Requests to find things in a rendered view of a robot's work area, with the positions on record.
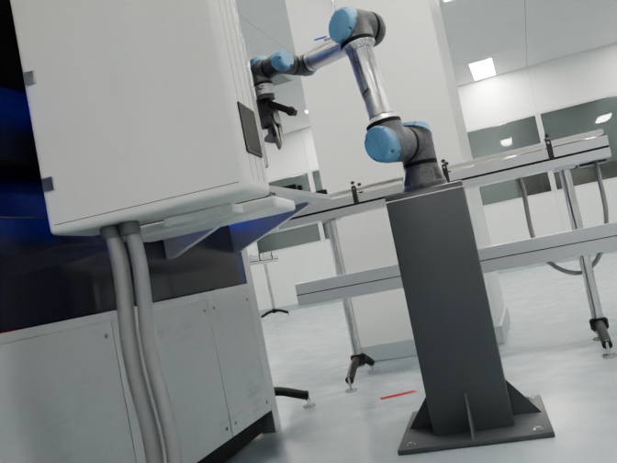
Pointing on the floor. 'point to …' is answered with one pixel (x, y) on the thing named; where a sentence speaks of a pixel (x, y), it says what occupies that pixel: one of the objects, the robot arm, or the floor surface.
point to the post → (271, 422)
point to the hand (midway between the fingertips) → (280, 145)
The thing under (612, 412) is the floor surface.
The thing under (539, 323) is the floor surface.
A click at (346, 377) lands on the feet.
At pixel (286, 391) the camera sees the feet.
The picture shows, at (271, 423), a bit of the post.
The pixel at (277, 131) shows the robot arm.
